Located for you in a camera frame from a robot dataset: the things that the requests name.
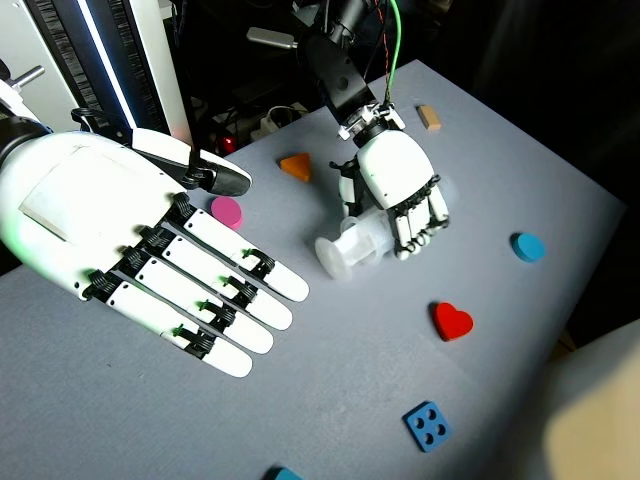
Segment red heart block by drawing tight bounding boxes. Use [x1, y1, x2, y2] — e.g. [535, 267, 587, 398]
[430, 301, 475, 343]

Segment grey table cloth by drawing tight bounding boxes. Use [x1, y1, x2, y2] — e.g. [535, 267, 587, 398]
[0, 59, 629, 480]

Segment pink round block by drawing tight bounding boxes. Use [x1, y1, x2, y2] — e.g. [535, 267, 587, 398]
[209, 196, 245, 230]

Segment blue square four-hole block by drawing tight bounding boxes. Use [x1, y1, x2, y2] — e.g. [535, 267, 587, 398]
[402, 400, 455, 454]

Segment blue round block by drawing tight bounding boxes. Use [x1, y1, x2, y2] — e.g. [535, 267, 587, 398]
[509, 232, 547, 263]

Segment white column with black strips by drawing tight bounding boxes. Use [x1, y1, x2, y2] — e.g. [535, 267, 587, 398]
[0, 0, 194, 151]

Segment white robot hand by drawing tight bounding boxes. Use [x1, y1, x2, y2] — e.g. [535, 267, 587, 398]
[0, 127, 311, 379]
[328, 127, 451, 261]

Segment grey usb hub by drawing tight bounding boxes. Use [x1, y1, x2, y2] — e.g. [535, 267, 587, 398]
[246, 27, 299, 51]

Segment tan wooden rectangular block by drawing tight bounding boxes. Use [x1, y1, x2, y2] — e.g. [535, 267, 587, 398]
[417, 104, 443, 132]

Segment orange triangle block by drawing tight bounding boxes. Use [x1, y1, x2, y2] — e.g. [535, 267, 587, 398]
[278, 152, 313, 184]

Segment white power strip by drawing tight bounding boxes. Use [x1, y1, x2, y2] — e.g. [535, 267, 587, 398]
[248, 102, 309, 142]

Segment teal trapezoid block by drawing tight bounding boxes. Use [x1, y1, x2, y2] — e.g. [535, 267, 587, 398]
[262, 466, 306, 480]

